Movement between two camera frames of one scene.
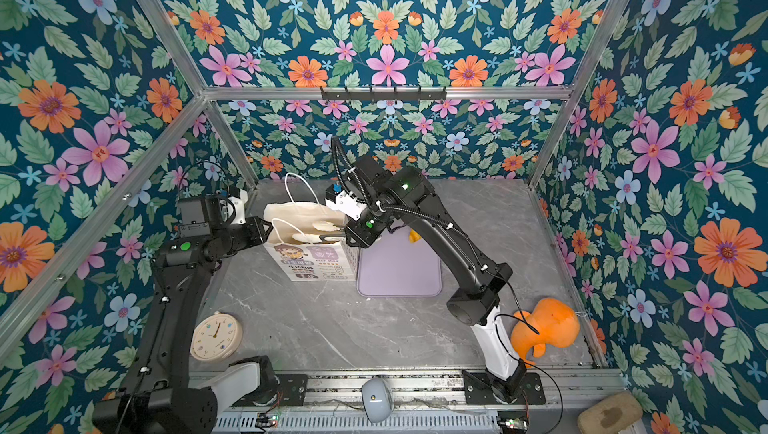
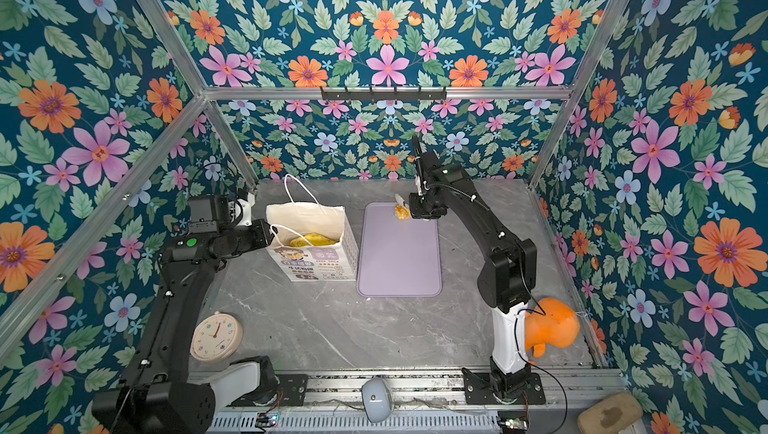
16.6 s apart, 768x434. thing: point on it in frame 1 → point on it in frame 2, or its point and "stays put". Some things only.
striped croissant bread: (413, 236) → (315, 239)
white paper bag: (308, 241) stays put
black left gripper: (256, 233) stays put
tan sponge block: (610, 415) stays put
